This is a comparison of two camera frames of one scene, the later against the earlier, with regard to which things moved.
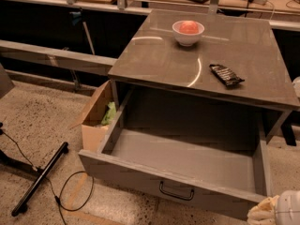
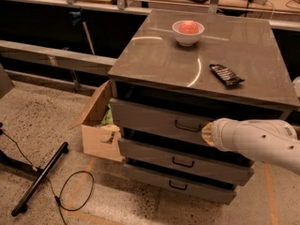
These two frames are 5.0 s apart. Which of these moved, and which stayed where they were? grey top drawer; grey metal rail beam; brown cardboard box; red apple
Moved: grey top drawer
Stayed: brown cardboard box; red apple; grey metal rail beam
